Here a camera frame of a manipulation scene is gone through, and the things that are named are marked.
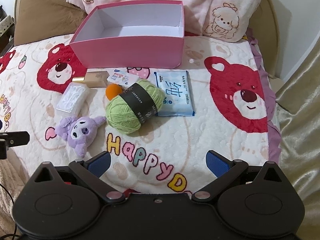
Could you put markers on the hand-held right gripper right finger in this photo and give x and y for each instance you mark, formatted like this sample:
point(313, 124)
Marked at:
point(217, 163)

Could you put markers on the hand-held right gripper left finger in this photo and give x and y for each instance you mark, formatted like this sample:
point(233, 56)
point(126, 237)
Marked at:
point(100, 165)

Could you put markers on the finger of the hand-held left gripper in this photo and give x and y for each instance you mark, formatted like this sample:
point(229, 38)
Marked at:
point(17, 138)

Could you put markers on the purple plush toy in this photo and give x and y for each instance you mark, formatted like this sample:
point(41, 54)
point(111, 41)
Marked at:
point(80, 132)

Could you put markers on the green yarn ball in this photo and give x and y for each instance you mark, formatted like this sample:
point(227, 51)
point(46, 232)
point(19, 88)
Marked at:
point(120, 115)

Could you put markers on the clear plastic swab box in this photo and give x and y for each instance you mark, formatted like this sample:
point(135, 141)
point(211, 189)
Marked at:
point(72, 98)

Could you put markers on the blue wet wipes pack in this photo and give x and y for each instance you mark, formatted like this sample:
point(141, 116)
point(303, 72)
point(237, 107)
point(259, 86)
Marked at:
point(175, 92)

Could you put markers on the pink cardboard box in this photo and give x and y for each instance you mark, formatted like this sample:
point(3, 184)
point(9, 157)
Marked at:
point(130, 52)

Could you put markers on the beige fuzzy blanket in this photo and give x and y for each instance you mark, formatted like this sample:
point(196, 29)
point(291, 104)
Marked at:
point(10, 172)

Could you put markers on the red bear printed blanket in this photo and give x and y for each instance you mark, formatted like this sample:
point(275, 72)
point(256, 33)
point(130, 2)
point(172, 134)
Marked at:
point(175, 140)

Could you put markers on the purple ruffled bed sheet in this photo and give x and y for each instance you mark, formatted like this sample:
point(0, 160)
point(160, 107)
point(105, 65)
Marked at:
point(271, 120)

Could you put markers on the orange ball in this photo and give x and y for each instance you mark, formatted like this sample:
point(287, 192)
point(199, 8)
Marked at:
point(112, 91)

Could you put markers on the gold cosmetic box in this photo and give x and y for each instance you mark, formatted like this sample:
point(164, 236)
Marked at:
point(96, 79)

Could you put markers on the small white tissue pack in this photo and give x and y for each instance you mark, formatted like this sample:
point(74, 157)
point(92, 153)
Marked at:
point(120, 78)

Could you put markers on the gold satin cloth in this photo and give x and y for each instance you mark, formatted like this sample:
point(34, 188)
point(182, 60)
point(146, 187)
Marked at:
point(300, 130)

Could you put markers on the white patterned box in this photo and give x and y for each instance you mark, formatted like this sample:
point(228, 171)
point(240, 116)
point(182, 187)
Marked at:
point(6, 26)

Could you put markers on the brown pillow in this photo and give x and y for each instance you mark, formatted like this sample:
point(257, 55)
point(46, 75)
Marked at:
point(45, 15)

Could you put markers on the beige headboard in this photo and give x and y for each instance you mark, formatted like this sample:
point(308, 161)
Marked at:
point(271, 30)

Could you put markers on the pink cartoon pillow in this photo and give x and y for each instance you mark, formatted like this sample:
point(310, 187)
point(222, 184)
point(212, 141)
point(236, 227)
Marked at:
point(212, 0)

